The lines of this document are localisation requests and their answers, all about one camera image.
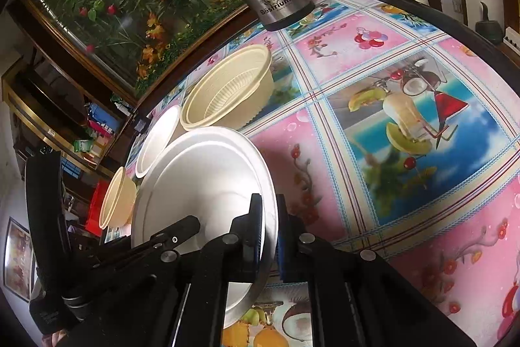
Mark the framed picture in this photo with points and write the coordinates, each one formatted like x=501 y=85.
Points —
x=18 y=261

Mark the floral wall picture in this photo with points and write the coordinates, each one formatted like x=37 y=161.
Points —
x=122 y=5

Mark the small cream bowl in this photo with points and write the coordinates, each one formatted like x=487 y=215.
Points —
x=115 y=200

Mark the printed fruit tablecloth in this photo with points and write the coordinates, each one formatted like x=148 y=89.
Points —
x=365 y=208

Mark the large cream ribbed bowl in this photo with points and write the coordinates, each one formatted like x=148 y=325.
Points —
x=227 y=95

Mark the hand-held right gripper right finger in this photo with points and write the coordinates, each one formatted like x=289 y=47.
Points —
x=286 y=265

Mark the green packet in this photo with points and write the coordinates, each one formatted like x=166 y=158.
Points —
x=83 y=145

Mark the small white plate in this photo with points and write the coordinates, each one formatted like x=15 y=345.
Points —
x=156 y=143

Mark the large white plate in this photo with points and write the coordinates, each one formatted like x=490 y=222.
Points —
x=195 y=176

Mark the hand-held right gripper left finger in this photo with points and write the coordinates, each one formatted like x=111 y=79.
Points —
x=257 y=249

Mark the blue and pink packages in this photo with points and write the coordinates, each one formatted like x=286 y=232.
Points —
x=103 y=119

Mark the white power strip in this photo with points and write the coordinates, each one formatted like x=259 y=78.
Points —
x=512 y=40

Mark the dark vase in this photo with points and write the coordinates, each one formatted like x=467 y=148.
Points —
x=489 y=28

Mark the red plastic bin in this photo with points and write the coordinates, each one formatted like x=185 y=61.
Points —
x=95 y=208

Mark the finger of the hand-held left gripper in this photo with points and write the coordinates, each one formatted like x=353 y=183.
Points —
x=178 y=229

